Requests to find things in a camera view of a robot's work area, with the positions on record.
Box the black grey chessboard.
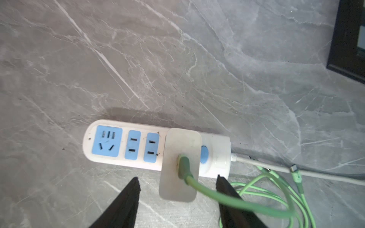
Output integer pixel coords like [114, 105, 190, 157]
[326, 0, 365, 84]

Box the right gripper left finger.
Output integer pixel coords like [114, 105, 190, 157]
[91, 177, 141, 228]

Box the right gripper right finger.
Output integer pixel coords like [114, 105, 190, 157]
[216, 174, 269, 228]

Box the white power strip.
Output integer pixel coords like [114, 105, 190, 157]
[82, 119, 231, 178]

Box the white power strip cord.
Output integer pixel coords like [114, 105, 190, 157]
[230, 153, 365, 187]

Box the white usb charger adapter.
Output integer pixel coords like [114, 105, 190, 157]
[159, 128, 202, 202]

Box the green charging cable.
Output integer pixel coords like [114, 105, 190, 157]
[176, 153, 317, 228]

